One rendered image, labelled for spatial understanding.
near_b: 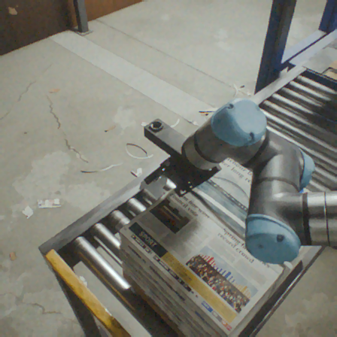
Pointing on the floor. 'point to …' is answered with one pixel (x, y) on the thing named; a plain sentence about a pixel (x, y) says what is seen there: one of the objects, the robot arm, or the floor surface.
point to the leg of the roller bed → (88, 323)
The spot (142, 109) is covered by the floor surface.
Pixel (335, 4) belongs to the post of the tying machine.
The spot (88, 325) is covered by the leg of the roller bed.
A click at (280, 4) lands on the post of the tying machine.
